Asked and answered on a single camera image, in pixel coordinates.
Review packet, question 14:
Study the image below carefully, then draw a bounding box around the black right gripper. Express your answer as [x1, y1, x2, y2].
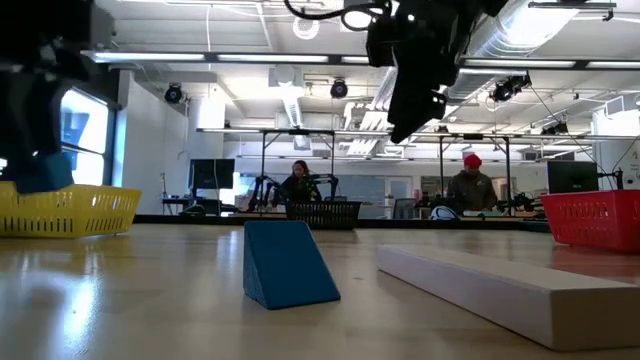
[386, 0, 482, 144]

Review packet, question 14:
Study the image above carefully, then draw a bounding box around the long pale wood block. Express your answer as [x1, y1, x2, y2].
[375, 243, 640, 353]

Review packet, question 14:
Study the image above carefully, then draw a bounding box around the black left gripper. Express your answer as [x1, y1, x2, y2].
[0, 0, 117, 174]

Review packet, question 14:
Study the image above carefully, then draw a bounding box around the blue wedge block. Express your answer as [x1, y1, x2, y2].
[242, 220, 342, 311]

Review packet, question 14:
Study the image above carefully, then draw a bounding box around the black plastic basket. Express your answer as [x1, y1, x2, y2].
[285, 199, 362, 231]

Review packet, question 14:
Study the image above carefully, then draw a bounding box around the white coiled cable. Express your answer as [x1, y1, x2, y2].
[292, 17, 321, 41]

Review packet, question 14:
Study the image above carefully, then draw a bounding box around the black computer monitor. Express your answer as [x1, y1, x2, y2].
[188, 158, 236, 191]
[546, 159, 600, 195]

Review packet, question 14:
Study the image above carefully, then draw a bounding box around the black metal station frame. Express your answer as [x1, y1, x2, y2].
[438, 132, 512, 217]
[259, 128, 336, 217]

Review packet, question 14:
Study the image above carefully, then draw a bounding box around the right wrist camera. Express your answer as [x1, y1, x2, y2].
[366, 17, 401, 69]

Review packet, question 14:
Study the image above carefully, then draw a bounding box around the blue cube block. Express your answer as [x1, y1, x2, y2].
[14, 152, 75, 195]

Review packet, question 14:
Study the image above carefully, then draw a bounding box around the grey office chair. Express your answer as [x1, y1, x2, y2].
[393, 197, 419, 220]

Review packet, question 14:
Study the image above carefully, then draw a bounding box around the yellow plastic basket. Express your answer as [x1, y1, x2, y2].
[0, 181, 143, 239]

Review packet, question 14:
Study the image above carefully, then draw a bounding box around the person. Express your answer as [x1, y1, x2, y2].
[279, 159, 321, 203]
[446, 153, 499, 212]

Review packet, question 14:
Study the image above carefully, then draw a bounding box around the black overhead light bar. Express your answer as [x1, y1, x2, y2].
[82, 49, 640, 70]

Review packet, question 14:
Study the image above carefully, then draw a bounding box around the red plastic basket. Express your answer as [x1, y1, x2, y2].
[538, 189, 640, 254]

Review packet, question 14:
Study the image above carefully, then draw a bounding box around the white and blue round object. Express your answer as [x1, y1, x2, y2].
[428, 205, 460, 222]

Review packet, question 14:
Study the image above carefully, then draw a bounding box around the black ceiling spotlight cluster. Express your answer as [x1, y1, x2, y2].
[489, 74, 533, 104]

